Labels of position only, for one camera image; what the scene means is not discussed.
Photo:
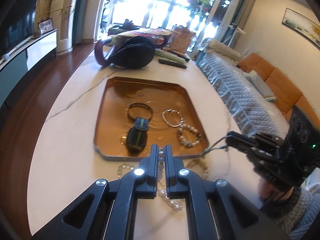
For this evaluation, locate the orange sofa cushions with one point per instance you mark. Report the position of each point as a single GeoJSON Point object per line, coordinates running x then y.
{"type": "Point", "coordinates": [287, 93]}

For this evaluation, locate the black television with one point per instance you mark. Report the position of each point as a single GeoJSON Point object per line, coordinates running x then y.
{"type": "Point", "coordinates": [18, 24]}

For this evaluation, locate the woven straw fan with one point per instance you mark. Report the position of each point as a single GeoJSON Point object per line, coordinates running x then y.
{"type": "Point", "coordinates": [147, 33]}

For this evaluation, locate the framed photo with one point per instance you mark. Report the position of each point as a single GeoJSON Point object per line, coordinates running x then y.
{"type": "Point", "coordinates": [46, 26]}

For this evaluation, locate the black green smart watch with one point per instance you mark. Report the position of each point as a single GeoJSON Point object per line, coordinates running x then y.
{"type": "Point", "coordinates": [137, 135]}

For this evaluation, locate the bamboo plant in vase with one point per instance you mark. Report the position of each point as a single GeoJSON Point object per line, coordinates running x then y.
{"type": "Point", "coordinates": [60, 12]}

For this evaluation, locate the pink gift bag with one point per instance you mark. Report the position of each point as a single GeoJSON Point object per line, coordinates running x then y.
{"type": "Point", "coordinates": [181, 38]}

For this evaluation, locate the black purple handbag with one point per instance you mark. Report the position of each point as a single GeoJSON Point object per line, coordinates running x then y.
{"type": "Point", "coordinates": [135, 53]}

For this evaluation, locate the person's right hand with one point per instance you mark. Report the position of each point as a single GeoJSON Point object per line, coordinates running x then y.
{"type": "Point", "coordinates": [267, 190]}

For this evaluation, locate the white teal tv cabinet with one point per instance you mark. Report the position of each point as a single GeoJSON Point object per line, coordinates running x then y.
{"type": "Point", "coordinates": [23, 59]}

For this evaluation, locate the green folded umbrella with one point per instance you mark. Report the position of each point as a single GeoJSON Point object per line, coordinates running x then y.
{"type": "Point", "coordinates": [169, 56]}

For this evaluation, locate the pearl safety pin brooch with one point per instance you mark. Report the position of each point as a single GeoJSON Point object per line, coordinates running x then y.
{"type": "Point", "coordinates": [174, 204]}

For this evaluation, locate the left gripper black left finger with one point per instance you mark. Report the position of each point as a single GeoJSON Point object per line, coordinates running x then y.
{"type": "Point", "coordinates": [147, 188]}

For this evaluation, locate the copper metal tray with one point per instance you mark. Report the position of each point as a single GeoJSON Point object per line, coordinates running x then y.
{"type": "Point", "coordinates": [173, 119]}

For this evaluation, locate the black remote control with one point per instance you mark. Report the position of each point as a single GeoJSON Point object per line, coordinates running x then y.
{"type": "Point", "coordinates": [172, 63]}

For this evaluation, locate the quilted grey sofa cover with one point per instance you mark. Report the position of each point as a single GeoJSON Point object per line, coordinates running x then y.
{"type": "Point", "coordinates": [251, 112]}

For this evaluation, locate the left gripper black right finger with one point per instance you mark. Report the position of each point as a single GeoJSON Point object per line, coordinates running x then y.
{"type": "Point", "coordinates": [174, 188]}

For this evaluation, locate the wall painting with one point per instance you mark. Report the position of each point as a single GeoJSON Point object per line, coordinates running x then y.
{"type": "Point", "coordinates": [302, 25]}

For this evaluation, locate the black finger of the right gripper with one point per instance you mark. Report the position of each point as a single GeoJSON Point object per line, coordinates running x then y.
{"type": "Point", "coordinates": [239, 146]}
{"type": "Point", "coordinates": [235, 139]}

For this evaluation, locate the grey knitted sleeve forearm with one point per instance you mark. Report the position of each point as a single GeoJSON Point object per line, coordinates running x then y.
{"type": "Point", "coordinates": [296, 214]}

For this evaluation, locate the dark metal bangle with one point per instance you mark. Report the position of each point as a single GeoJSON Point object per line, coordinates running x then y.
{"type": "Point", "coordinates": [139, 110]}

